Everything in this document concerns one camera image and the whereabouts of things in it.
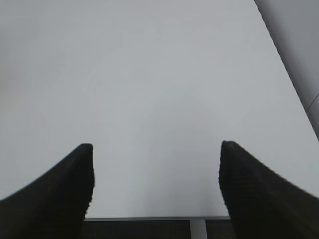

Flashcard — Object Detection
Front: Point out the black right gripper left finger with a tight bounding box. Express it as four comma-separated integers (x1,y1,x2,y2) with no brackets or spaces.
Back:
0,143,95,239

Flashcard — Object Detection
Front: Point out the white table leg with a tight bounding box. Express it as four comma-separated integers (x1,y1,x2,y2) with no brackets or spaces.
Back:
190,219,207,239

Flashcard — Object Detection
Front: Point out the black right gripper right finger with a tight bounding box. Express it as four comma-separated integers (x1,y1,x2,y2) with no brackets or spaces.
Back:
218,141,319,239

